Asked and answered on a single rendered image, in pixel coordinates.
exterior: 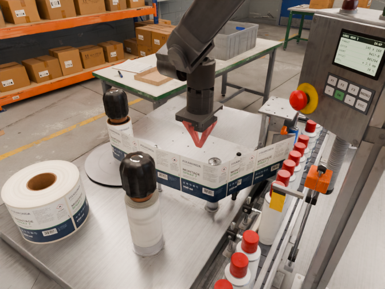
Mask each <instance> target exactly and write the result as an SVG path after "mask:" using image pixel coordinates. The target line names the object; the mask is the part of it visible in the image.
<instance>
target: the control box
mask: <svg viewBox="0 0 385 289"><path fill-rule="evenodd" d="M357 9H358V11H357V13H356V14H344V13H339V10H340V8H333V9H318V10H316V11H315V14H314V15H313V20H312V24H311V29H310V32H309V37H308V42H307V47H306V50H305V55H304V60H303V64H302V68H301V73H300V78H299V81H298V86H297V89H296V90H301V91H303V92H304V93H307V94H308V95H309V97H310V101H309V103H308V104H307V105H306V107H305V108H304V109H303V110H299V111H297V112H299V113H301V114H302V115H304V116H306V117H307V118H309V119H310V120H312V121H314V122H315V123H317V124H319V125H320V126H322V127H324V128H325V129H327V130H328V131H330V132H332V133H333V134H335V135H337V136H338V137H340V138H341V139H343V140H345V141H346V142H348V143H350V144H351V145H353V146H355V147H356V148H359V147H360V144H361V142H362V140H363V139H364V140H365V138H366V136H367V133H368V130H369V129H370V126H369V122H370V120H371V117H372V114H373V113H374V110H375V107H376V105H377V103H378V100H379V98H380V95H381V93H382V90H383V88H384V85H385V63H384V65H383V69H382V71H381V73H380V76H379V78H378V80H377V81H376V80H373V79H370V78H368V77H365V76H362V75H359V74H357V73H354V72H351V71H348V70H346V69H343V68H341V67H337V66H335V65H332V61H333V57H334V54H335V50H336V47H337V43H338V40H339V36H340V32H341V29H342V28H345V29H349V30H354V31H357V32H362V33H367V34H371V35H375V36H379V37H384V38H385V21H382V20H379V16H380V15H381V14H382V12H383V11H380V10H373V9H365V8H361V7H357ZM328 72H329V73H332V74H334V75H337V76H340V77H342V78H344V79H347V80H349V81H352V82H354V83H357V84H360V85H362V86H364V87H367V88H369V89H372V90H374V91H376V92H375V94H374V97H373V100H372V102H371V105H370V107H369V110H368V112H367V115H365V114H362V113H360V112H358V111H356V110H354V109H352V108H350V107H348V106H346V105H344V104H342V103H340V102H338V101H336V100H333V99H331V98H330V97H327V96H325V95H323V94H322V93H323V89H324V86H325V82H326V79H327V75H328Z"/></svg>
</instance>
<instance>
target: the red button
mask: <svg viewBox="0 0 385 289"><path fill-rule="evenodd" d="M309 101H310V97H309V95H308V94H307V93H304V92H303V91H301V90H296V91H293V92H292V93H291V94H290V98H289V102H290V105H291V107H292V108H293V109H294V110H296V111H299V110H303V109H304V108H305V107H306V105H307V104H308V103H309Z"/></svg>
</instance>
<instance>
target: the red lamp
mask: <svg viewBox="0 0 385 289"><path fill-rule="evenodd" d="M358 3H359V0H344V1H343V4H342V7H341V8H340V10H339V13H344V14H356V13H357V12H358V9H357V7H358Z"/></svg>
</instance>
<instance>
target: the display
mask: <svg viewBox="0 0 385 289"><path fill-rule="evenodd" d="M384 63H385V38H384V37H379V36H375V35H371V34H367V33H362V32H357V31H354V30H349V29H345V28H342V29H341V32H340V36H339V40H338V43H337V47H336V50H335V54H334V57H333V61H332V65H335V66H337V67H341V68H343V69H346V70H348V71H351V72H354V73H357V74H359V75H362V76H365V77H368V78H370V79H373V80H376V81H377V80H378V78H379V76H380V73H381V71H382V69H383V65H384Z"/></svg>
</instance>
